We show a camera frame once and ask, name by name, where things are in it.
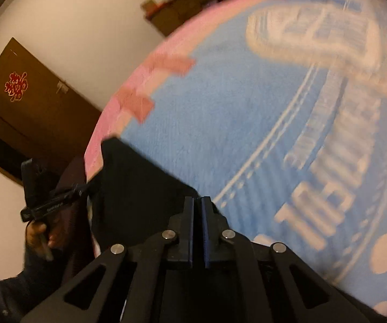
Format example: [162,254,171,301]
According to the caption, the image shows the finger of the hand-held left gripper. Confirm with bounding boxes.
[70,183,92,198]

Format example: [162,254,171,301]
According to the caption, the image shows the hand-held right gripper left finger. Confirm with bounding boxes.
[22,196,194,323]

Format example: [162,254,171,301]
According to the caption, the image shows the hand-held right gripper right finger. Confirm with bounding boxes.
[201,196,372,323]

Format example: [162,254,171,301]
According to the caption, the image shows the black pants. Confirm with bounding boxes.
[55,136,230,278]

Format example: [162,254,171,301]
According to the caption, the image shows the person's left forearm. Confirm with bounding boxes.
[0,256,67,323]

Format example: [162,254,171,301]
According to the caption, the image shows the person's left hand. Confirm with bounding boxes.
[24,216,70,262]

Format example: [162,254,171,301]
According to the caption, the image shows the brown wooden door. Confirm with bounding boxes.
[0,37,103,186]

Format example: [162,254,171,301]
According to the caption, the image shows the red paper door decoration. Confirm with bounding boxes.
[4,72,28,103]

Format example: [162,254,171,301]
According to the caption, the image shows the blue pink printed blanket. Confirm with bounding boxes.
[84,0,387,318]

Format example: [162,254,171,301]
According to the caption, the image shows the dark wooden cabinet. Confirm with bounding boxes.
[140,0,242,37]

